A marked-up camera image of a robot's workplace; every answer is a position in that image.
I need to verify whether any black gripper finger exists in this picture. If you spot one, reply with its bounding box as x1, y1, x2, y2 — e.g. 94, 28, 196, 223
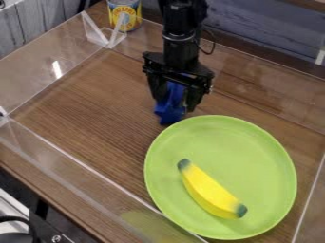
185, 85, 205, 112
147, 72, 167, 102

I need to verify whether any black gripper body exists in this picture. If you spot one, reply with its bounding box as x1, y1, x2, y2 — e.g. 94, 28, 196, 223
141, 51, 213, 94

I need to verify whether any blue star-shaped block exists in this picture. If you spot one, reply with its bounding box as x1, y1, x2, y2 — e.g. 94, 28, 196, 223
153, 82, 187, 125

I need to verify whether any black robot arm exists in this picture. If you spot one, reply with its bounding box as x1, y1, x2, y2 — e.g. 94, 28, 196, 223
141, 0, 213, 112

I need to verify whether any green plate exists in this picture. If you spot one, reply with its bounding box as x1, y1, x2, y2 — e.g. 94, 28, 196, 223
142, 115, 296, 241

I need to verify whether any yellow printed can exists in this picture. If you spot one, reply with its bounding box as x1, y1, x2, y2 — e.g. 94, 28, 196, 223
106, 0, 141, 32

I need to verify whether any yellow toy banana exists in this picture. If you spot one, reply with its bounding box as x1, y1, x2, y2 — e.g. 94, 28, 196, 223
176, 159, 247, 219

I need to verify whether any clear acrylic enclosure wall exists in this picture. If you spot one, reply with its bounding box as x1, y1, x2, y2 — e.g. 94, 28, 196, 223
0, 14, 325, 243

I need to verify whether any clear acrylic corner bracket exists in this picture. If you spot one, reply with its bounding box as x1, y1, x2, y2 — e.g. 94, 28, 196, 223
81, 11, 126, 49

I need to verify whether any black cable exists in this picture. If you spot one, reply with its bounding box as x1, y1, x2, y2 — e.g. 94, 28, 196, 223
0, 214, 45, 243

